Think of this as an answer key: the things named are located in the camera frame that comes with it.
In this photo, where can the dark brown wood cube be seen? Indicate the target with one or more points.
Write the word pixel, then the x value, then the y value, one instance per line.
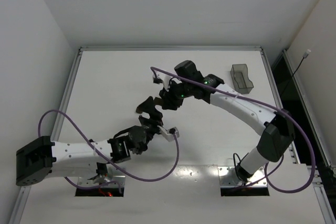
pixel 138 110

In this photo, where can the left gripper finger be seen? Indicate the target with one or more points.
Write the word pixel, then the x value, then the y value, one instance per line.
pixel 155 115
pixel 148 103

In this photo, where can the smoky transparent plastic bin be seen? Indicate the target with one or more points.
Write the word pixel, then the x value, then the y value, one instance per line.
pixel 239 75

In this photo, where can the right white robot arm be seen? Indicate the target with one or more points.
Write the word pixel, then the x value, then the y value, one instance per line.
pixel 274 129

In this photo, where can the black wall cable white plug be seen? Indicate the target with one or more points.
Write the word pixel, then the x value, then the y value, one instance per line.
pixel 304 56

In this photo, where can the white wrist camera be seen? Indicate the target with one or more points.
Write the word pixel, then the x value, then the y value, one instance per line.
pixel 161 78
pixel 169 134

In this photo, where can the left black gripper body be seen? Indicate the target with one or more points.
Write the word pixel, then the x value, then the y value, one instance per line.
pixel 153 119

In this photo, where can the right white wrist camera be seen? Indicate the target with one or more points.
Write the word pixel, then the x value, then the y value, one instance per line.
pixel 161 78

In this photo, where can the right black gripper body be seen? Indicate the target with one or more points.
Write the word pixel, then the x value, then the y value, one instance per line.
pixel 166 98

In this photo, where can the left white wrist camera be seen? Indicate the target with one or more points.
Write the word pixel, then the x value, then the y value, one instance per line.
pixel 169 134

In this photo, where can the dark brown arch block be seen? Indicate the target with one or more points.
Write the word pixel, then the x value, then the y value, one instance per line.
pixel 158 101

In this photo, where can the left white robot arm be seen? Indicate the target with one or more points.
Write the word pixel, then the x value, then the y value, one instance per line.
pixel 42 158

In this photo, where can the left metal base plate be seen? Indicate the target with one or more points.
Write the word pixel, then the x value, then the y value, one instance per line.
pixel 112 179

